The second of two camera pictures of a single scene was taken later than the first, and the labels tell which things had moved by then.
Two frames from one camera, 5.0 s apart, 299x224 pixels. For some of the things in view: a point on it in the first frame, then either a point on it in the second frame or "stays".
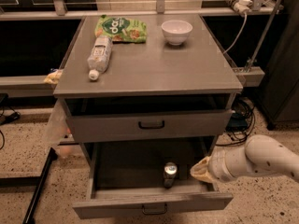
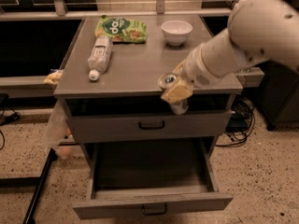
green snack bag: [121, 30] stays
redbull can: [169, 175] -> [164, 81]
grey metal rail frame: [35, 86] stays
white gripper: [217, 168] -> [195, 68]
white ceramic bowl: [176, 32] stays
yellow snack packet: [53, 77] stays
